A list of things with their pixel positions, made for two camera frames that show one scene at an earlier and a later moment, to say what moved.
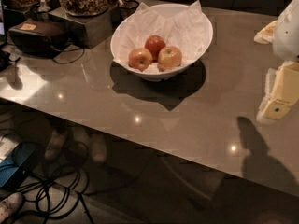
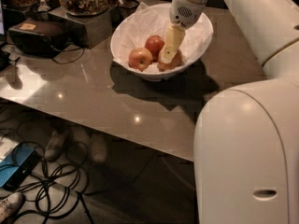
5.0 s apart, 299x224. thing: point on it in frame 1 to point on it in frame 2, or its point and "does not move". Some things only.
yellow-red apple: (168, 58) does not move
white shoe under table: (55, 146) does not move
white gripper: (287, 35) to (184, 11)
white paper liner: (186, 27) does not move
